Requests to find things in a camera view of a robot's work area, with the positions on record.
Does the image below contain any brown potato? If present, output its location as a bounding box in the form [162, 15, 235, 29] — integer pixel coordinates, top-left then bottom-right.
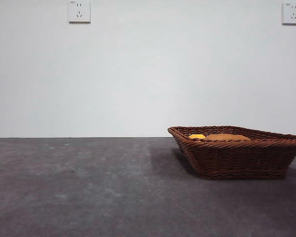
[204, 133, 251, 142]

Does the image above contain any brown wicker basket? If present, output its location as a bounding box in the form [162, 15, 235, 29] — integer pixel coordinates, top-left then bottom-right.
[167, 125, 296, 180]

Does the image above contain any white wall socket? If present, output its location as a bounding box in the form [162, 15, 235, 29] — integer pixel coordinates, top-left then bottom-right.
[282, 2, 296, 25]
[68, 0, 91, 24]

